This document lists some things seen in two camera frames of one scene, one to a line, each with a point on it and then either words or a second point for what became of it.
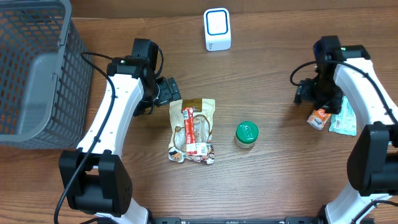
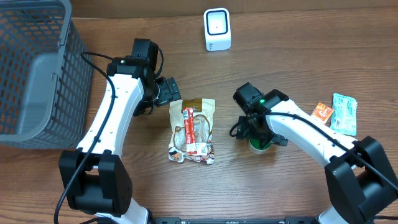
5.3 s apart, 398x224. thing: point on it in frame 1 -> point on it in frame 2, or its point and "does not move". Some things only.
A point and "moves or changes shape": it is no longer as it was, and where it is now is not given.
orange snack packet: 318,118 does not move
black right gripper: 305,92 -> 277,140
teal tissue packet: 344,121 does not move
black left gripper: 170,91 does not move
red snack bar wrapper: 192,148 does not move
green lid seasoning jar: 246,133 moves or changes shape
